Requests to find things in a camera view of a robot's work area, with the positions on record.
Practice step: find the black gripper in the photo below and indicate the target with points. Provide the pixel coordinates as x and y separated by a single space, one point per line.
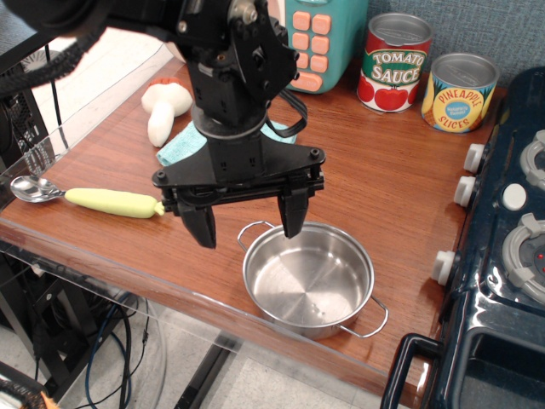
239 163

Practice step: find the light blue towel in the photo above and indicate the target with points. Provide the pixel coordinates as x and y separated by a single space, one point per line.
189 141

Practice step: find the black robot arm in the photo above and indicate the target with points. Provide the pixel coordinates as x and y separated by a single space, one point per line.
238 60

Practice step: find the white stove knob middle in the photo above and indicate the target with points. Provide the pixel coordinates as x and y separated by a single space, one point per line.
464 190

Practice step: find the white stove knob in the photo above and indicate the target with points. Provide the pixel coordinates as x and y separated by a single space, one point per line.
442 266
464 190
473 157

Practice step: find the white stove knob far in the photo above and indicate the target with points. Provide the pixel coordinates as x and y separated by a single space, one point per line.
473 157

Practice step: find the plush white mushroom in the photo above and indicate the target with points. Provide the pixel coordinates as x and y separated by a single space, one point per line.
164 100

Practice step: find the black table leg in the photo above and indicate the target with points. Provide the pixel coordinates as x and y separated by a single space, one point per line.
207 372

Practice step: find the toy microwave oven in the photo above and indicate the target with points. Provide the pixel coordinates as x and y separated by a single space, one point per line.
326 34

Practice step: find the white stove knob near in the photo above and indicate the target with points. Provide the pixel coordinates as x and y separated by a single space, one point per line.
442 266

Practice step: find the tomato sauce can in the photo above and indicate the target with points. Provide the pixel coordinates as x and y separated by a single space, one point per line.
394 56

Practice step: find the pineapple slices can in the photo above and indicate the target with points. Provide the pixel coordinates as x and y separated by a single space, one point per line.
459 91

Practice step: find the round floor vent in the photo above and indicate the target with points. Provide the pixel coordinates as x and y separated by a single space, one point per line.
38 59

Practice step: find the dark blue toy stove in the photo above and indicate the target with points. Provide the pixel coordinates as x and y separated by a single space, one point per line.
490 351

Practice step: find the steel pot with handles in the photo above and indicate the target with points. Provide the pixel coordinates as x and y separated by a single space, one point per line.
315 284

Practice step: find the spoon with green handle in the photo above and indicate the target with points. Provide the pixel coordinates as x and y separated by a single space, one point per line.
33 189

